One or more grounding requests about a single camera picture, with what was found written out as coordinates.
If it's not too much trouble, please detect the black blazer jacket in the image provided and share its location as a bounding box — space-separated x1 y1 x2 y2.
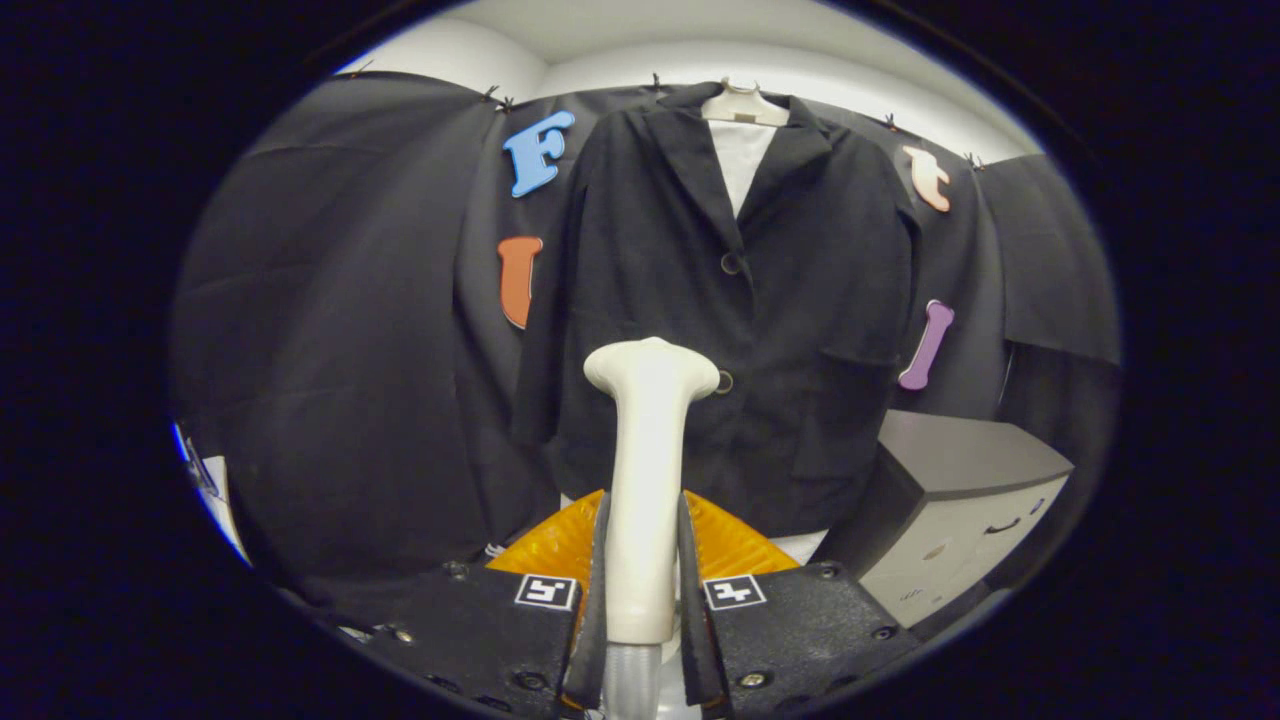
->
510 82 921 538

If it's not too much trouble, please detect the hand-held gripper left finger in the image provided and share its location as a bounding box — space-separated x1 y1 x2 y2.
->
365 490 609 720

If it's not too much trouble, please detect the white panel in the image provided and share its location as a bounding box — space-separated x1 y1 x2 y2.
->
170 420 253 569

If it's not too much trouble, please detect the white garment steamer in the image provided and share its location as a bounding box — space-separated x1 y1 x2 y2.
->
583 337 721 720

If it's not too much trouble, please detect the white clothes hanger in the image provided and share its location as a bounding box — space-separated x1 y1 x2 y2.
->
700 78 791 128

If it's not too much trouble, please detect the black backdrop cloth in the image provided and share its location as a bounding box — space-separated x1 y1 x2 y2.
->
170 70 1121 641

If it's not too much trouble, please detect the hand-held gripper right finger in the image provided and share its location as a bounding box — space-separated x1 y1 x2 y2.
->
678 490 919 720

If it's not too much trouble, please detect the grey and beige cabinet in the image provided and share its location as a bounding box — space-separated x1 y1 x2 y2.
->
810 408 1076 631

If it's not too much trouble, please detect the white shirt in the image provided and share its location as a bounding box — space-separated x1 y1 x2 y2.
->
708 118 829 568

